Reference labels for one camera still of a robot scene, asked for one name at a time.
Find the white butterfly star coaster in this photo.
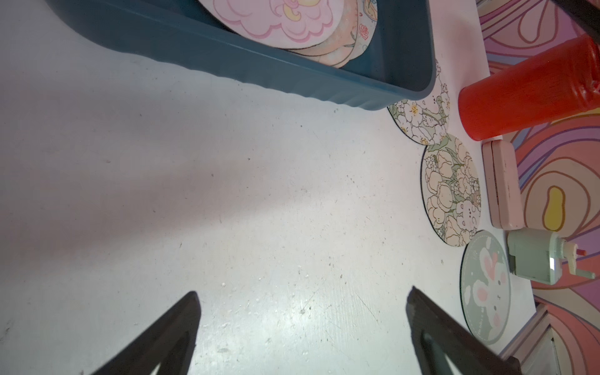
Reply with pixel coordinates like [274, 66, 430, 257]
[350, 0, 378, 59]

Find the pale green small device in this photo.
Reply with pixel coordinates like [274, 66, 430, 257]
[506, 228, 596, 286]

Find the pale pink unicorn coaster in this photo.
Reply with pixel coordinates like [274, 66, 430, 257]
[199, 0, 345, 49]

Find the teal plastic storage box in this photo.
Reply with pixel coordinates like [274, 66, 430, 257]
[49, 0, 436, 110]

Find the red cup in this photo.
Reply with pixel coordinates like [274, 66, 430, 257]
[458, 35, 599, 141]

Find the white green animal coaster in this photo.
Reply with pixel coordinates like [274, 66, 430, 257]
[420, 134, 482, 247]

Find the white floral green coaster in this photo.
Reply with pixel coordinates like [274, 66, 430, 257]
[387, 62, 451, 146]

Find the pink checkered bear coaster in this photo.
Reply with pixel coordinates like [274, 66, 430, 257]
[307, 23, 372, 68]

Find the pink flat case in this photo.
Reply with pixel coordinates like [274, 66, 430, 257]
[481, 140, 525, 231]

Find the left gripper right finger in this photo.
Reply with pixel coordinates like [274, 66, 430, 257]
[406, 287, 521, 374]

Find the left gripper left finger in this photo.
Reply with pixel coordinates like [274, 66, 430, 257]
[95, 291, 202, 374]

